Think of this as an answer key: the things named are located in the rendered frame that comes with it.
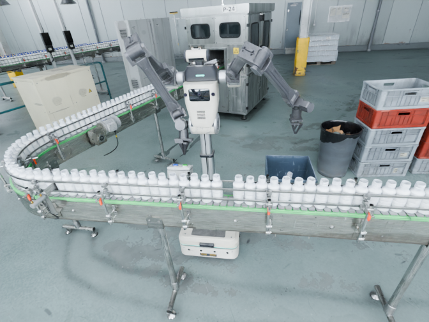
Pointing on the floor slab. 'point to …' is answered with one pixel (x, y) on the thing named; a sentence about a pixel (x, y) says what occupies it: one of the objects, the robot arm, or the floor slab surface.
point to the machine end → (232, 46)
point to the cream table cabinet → (57, 93)
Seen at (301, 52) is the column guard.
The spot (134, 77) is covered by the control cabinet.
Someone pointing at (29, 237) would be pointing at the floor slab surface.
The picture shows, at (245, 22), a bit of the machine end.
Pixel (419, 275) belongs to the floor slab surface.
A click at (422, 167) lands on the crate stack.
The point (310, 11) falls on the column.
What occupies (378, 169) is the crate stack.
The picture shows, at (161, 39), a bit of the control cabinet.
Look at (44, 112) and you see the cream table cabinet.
